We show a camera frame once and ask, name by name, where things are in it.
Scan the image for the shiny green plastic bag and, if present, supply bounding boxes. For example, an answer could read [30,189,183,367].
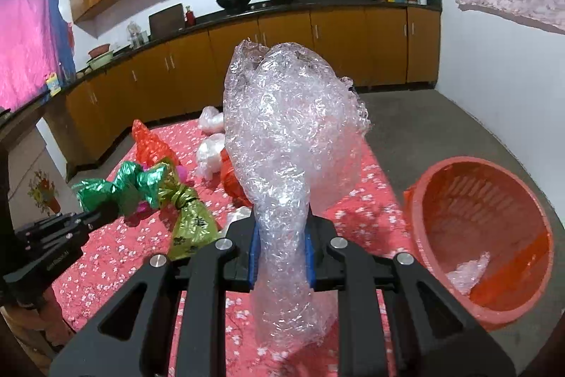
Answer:
[72,160,197,224]

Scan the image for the clear bubble wrap sheet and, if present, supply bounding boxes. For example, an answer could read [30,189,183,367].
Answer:
[222,41,374,348]

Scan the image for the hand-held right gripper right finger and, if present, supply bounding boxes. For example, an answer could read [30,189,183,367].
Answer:
[304,205,516,377]

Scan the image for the pink and blue hanging cloth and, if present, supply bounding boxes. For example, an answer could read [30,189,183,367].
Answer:
[0,0,77,113]

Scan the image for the yellow-green printed plastic bag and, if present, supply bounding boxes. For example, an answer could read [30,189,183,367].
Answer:
[167,187,222,263]

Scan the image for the wooden base kitchen cabinets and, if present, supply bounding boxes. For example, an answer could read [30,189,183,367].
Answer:
[42,4,442,180]

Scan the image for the small bubble wrap piece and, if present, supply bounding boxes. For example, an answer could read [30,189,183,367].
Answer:
[445,252,492,295]

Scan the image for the glass jar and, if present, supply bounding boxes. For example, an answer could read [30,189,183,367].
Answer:
[126,21,149,49]

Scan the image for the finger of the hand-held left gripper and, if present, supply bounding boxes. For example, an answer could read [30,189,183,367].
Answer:
[13,211,91,243]
[22,202,121,260]

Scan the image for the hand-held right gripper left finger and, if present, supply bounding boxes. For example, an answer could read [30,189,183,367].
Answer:
[48,213,262,377]

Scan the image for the dark cutting board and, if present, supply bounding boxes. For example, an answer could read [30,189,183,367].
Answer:
[148,3,185,41]

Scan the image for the person's left forearm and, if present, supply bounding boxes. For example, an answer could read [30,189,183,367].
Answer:
[0,286,77,365]

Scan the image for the cardboard box with flower print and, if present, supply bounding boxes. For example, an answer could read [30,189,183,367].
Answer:
[8,125,77,224]

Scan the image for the clear plastic bag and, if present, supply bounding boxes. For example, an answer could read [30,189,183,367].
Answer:
[197,106,227,135]

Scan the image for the red plastic basket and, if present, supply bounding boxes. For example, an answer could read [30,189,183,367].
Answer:
[403,156,554,331]

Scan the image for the black kitchen countertop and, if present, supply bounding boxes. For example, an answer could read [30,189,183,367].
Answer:
[44,0,443,104]

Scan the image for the green basin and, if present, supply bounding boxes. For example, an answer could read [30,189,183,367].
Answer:
[85,52,117,71]

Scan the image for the red plastic bag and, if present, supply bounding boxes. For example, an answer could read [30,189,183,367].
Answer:
[220,147,254,207]
[131,118,183,177]

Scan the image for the white plastic bag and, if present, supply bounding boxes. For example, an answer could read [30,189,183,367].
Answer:
[195,133,229,184]

